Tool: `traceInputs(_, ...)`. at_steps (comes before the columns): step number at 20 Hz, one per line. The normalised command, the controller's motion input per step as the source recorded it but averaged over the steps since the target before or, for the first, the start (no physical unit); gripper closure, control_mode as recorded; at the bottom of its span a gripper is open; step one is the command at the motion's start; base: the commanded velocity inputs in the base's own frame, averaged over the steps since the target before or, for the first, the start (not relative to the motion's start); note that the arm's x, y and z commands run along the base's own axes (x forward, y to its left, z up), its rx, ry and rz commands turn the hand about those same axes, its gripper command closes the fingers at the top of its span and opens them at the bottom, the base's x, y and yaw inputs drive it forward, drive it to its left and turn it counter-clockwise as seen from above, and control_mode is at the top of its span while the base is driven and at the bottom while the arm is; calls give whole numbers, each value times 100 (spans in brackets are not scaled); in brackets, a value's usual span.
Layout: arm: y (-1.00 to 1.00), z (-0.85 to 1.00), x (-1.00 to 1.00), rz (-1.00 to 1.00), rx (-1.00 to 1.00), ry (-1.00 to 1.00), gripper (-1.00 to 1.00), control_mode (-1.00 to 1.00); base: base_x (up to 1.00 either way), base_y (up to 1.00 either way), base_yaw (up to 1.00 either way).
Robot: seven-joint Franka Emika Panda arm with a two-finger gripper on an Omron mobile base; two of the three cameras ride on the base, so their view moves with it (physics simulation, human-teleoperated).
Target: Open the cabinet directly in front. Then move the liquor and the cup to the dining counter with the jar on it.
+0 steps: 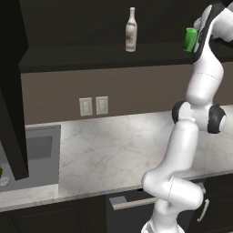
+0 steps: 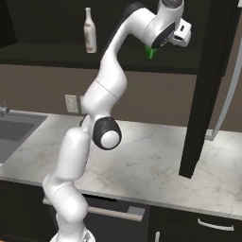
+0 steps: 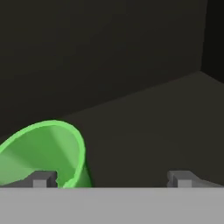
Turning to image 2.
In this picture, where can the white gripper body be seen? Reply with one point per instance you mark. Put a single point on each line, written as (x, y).
(184, 39)

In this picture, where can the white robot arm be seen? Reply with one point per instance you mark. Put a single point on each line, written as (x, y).
(107, 82)

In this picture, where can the green cup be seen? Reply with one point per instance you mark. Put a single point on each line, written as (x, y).
(151, 52)

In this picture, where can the dark open cabinet door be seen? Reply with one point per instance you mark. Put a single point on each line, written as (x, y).
(208, 78)

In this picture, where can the pale liquor bottle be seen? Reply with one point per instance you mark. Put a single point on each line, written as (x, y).
(90, 34)

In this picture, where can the dark narrow cabinet door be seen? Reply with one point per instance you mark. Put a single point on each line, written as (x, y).
(6, 22)

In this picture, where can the dark base cupboard door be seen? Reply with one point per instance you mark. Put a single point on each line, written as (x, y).
(165, 225)

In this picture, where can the grey sink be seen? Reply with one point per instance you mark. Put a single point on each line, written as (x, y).
(17, 132)

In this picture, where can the metal tap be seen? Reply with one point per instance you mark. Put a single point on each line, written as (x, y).
(3, 109)

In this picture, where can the dark drawer front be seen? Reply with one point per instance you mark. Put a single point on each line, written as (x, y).
(214, 233)

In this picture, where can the dark base cupboard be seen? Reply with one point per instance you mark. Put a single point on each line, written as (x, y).
(22, 211)

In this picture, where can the white wall outlet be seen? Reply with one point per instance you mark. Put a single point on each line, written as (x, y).
(72, 103)

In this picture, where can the dark wall cabinet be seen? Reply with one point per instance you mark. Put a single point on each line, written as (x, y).
(47, 53)

